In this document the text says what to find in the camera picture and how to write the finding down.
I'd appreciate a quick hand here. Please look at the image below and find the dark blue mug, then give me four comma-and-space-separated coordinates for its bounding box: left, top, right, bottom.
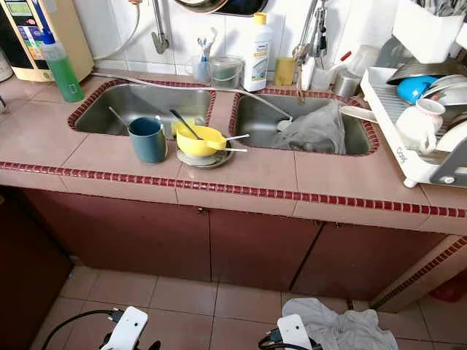
128, 117, 167, 165

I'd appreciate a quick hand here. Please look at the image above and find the metal fork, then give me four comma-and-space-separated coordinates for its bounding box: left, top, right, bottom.
169, 109, 204, 141

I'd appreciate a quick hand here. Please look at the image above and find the yellow plastic bowl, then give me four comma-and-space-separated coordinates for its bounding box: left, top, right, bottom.
175, 125, 227, 158

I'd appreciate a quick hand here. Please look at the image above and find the dark brown side cabinet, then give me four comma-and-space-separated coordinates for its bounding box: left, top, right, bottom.
0, 191, 74, 350

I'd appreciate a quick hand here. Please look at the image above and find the green dish soap bottle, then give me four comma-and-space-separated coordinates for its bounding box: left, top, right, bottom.
31, 0, 86, 104

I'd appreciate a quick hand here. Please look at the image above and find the metal spoon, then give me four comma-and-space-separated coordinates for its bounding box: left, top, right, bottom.
108, 106, 132, 132

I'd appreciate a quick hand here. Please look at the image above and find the beige water ioniser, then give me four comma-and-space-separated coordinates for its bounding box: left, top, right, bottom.
0, 0, 94, 82

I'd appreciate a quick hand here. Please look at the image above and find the stainless steel plate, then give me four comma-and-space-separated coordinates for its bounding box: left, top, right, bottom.
175, 148, 234, 170

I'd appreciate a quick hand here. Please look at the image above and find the clear toothbrush cup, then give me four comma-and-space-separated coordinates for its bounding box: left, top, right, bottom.
192, 55, 212, 85

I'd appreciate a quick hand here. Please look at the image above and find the hanging metal wok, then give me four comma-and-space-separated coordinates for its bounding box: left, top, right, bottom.
174, 0, 269, 17

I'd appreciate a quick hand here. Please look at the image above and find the white bottle yellow cap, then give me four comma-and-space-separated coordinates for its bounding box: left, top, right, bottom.
244, 12, 274, 93

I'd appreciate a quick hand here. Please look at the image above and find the dark yellow scouring sponge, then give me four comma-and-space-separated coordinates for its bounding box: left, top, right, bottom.
274, 57, 297, 87

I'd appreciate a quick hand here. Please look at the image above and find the clear plastic bag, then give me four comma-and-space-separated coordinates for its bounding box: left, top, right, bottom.
277, 100, 347, 154

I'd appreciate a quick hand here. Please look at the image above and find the white bottle green cap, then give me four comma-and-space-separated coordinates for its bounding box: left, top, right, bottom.
301, 57, 316, 92

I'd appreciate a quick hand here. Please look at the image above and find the chrome gooseneck faucet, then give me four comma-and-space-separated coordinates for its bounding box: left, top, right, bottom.
292, 0, 336, 96

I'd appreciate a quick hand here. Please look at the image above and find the clear plastic utensil cup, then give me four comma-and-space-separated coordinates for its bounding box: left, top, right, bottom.
310, 51, 352, 92

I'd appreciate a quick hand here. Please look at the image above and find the stainless steel cup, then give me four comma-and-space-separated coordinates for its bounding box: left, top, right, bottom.
332, 69, 363, 98

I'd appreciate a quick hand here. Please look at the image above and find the clear plastic jug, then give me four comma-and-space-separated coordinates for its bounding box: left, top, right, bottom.
344, 45, 380, 77

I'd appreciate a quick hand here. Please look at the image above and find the grey floor cloth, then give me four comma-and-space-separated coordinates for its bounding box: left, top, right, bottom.
281, 297, 398, 350

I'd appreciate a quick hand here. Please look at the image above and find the white dish rack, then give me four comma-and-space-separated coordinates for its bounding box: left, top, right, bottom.
361, 66, 467, 189

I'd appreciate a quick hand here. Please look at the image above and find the blue bowl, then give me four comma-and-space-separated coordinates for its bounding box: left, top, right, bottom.
395, 75, 439, 105

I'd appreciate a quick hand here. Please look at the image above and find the stainless steel bowl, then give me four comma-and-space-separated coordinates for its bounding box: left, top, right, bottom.
387, 58, 453, 83

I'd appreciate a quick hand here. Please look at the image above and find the white cutlery holder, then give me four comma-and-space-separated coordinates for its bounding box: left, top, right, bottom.
393, 0, 467, 65

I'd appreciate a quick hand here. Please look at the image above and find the red plastic item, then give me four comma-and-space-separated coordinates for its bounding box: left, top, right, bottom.
429, 270, 467, 303

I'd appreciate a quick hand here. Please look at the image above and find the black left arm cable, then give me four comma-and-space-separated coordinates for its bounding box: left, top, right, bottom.
42, 309, 123, 350

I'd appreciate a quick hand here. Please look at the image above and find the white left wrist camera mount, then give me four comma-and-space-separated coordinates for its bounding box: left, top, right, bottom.
101, 306, 148, 350

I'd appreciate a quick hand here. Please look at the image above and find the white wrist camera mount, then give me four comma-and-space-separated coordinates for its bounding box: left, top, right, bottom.
276, 314, 313, 350
101, 306, 148, 350

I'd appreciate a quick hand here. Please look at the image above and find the chrome wall tap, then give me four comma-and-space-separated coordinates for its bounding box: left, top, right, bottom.
150, 0, 170, 55

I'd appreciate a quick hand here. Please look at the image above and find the white water hose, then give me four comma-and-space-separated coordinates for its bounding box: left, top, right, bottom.
91, 71, 293, 132

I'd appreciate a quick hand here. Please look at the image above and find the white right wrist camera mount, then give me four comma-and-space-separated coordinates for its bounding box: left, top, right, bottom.
276, 314, 313, 350

